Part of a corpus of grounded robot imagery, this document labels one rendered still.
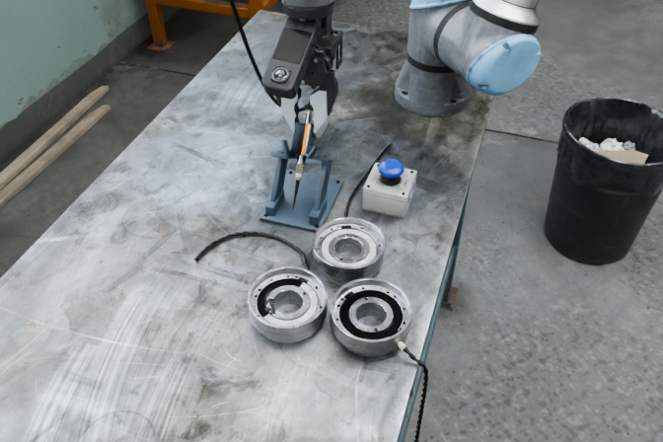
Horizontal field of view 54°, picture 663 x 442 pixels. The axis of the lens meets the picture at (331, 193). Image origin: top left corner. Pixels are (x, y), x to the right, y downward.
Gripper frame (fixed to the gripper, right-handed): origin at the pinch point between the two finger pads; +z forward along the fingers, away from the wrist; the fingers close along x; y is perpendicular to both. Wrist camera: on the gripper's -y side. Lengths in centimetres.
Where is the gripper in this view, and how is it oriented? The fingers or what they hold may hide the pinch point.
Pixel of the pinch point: (305, 131)
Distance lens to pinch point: 99.9
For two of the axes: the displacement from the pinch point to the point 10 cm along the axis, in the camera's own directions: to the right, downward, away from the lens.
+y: 3.0, -6.0, 7.4
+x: -9.5, -2.0, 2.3
